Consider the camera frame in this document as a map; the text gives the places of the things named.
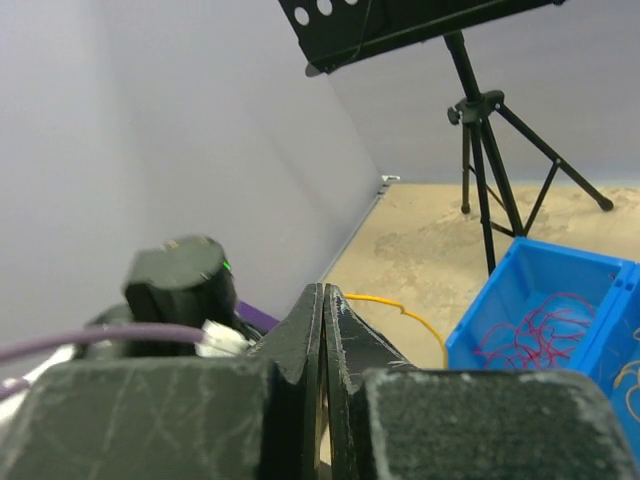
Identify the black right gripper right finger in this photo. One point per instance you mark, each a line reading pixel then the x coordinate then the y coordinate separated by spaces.
pixel 389 419

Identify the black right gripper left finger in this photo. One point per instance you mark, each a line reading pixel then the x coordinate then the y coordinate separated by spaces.
pixel 252 416

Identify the blue three-compartment plastic bin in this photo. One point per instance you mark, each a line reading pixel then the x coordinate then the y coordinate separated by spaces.
pixel 551 307

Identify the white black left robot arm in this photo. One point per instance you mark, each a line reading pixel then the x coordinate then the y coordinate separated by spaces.
pixel 180 300

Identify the purple box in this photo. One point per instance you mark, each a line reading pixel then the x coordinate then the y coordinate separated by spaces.
pixel 262 321

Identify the black music stand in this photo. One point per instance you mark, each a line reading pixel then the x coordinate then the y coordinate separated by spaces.
pixel 335 34

